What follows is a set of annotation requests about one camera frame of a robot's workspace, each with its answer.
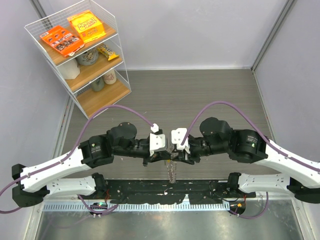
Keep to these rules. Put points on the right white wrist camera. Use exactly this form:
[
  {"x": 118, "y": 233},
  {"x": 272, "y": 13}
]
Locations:
[{"x": 177, "y": 137}]

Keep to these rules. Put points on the white paper roll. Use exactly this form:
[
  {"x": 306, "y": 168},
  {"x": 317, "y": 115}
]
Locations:
[{"x": 69, "y": 70}]

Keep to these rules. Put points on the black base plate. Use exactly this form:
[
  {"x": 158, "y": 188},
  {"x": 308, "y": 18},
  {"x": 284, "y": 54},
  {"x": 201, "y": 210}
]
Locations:
[{"x": 198, "y": 191}]

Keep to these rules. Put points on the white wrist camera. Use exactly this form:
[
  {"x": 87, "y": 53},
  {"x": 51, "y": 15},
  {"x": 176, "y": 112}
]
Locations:
[
  {"x": 177, "y": 137},
  {"x": 157, "y": 143}
]

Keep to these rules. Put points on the green grey can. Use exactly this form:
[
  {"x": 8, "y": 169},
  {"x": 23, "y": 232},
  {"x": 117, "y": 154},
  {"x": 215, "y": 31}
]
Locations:
[{"x": 98, "y": 84}]

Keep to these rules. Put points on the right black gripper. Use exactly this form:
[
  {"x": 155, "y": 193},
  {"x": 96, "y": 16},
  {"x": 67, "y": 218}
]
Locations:
[{"x": 191, "y": 157}]

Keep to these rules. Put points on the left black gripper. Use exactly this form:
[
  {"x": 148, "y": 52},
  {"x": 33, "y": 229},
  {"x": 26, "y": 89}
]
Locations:
[{"x": 158, "y": 156}]

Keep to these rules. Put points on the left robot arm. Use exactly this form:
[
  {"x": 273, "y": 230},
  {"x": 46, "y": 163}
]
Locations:
[{"x": 50, "y": 179}]

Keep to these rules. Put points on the beige printed cup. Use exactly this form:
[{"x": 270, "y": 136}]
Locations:
[{"x": 110, "y": 77}]

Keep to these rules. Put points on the yellow candy bar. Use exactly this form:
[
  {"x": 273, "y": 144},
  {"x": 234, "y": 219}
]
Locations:
[{"x": 107, "y": 52}]

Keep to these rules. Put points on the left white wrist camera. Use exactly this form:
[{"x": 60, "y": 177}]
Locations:
[{"x": 157, "y": 143}]

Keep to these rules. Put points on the yellow apple snack box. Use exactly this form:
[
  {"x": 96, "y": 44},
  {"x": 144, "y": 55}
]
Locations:
[{"x": 86, "y": 26}]

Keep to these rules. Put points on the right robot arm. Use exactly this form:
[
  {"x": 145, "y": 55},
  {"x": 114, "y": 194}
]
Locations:
[{"x": 296, "y": 175}]

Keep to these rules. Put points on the white wire shelf rack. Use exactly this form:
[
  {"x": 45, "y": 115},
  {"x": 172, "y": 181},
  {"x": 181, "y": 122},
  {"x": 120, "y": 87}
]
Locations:
[{"x": 95, "y": 74}]

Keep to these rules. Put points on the metal disc with keyrings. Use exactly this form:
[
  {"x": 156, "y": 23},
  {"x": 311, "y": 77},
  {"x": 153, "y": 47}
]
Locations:
[{"x": 171, "y": 167}]

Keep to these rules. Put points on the slotted cable duct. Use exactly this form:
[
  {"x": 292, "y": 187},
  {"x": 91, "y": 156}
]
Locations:
[{"x": 77, "y": 206}]

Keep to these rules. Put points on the orange snack box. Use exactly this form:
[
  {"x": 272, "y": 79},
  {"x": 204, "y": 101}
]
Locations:
[{"x": 62, "y": 41}]

